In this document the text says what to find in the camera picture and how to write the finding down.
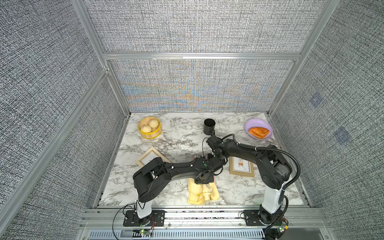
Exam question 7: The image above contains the yellow microfibre cloth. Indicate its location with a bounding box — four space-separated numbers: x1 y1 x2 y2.
188 178 220 205

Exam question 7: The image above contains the wooden picture frame deer print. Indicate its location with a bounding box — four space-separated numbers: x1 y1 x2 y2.
230 157 255 178

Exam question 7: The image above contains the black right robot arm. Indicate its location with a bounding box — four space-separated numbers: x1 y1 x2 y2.
204 135 301 226

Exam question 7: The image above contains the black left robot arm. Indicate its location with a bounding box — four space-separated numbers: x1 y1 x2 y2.
133 155 227 220

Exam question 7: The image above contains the black mug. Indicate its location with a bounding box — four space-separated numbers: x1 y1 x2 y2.
203 119 216 136

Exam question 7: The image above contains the orange food in bowl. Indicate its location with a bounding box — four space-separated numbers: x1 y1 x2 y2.
248 127 270 139

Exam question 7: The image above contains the purple bowl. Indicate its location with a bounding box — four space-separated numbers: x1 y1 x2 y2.
245 119 274 140

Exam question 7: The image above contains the right steamed bun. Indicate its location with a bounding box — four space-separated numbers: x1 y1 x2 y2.
148 119 160 129

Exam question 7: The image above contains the steamed bun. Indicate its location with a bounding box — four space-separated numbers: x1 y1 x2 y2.
148 119 160 129
140 125 153 133

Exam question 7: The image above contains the yellow bamboo steamer basket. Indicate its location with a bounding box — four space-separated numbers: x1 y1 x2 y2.
138 117 163 139

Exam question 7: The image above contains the left steamed bun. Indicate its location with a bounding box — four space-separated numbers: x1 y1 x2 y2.
140 125 153 133

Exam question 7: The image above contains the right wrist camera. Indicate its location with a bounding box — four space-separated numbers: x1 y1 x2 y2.
206 135 223 153

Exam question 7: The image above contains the light wood picture frame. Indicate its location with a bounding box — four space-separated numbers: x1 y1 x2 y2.
136 147 171 167

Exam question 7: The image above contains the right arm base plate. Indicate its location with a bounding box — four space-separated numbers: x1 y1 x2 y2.
241 210 289 228

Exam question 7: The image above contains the black corrugated cable conduit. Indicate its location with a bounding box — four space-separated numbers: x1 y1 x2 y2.
221 134 301 191

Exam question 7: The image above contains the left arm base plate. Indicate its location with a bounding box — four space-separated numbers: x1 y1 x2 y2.
123 210 165 228

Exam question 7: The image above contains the aluminium front rail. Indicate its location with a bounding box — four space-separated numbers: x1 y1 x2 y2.
75 206 337 240

